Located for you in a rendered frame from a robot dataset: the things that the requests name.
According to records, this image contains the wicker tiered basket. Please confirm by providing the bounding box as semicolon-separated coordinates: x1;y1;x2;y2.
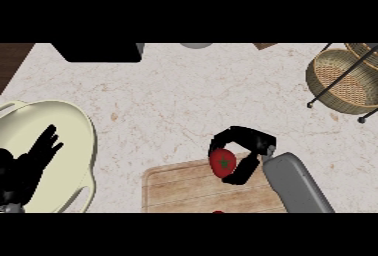
303;43;378;125

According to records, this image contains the dark wooden panel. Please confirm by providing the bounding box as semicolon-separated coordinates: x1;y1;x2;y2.
0;43;36;95

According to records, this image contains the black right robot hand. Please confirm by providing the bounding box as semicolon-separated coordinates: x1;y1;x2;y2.
206;125;277;186

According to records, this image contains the grey round object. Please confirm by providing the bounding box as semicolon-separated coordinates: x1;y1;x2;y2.
178;43;213;50

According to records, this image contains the wooden cutting board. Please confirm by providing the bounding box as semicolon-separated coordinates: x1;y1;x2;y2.
140;151;287;214

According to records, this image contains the cream oval pot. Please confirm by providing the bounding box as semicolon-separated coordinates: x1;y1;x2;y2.
0;99;98;214

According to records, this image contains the black appliance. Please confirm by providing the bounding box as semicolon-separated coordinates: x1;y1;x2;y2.
49;43;144;64

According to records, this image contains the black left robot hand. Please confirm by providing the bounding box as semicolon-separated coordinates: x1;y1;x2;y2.
0;124;64;206

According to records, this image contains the red tomato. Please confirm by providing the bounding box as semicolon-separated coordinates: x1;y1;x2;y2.
207;148;237;179

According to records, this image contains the brown wooden object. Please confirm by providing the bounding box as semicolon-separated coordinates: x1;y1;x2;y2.
252;43;278;51

